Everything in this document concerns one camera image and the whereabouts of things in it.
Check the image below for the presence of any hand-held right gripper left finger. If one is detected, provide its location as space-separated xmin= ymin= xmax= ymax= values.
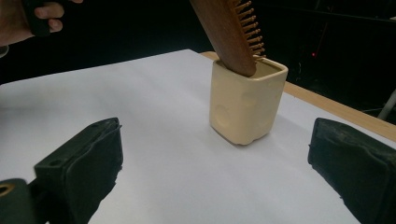
xmin=33 ymin=117 xmax=124 ymax=224

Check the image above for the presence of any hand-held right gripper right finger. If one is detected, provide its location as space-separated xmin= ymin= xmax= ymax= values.
xmin=307 ymin=117 xmax=396 ymax=224

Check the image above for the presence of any cream square cup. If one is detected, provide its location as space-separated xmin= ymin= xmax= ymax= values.
xmin=208 ymin=57 xmax=290 ymax=147

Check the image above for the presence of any wooden hairbrush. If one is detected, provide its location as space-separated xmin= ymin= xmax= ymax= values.
xmin=189 ymin=0 xmax=266 ymax=78

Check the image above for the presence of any grey metal stand leg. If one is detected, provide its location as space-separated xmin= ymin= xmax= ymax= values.
xmin=376 ymin=88 xmax=396 ymax=121

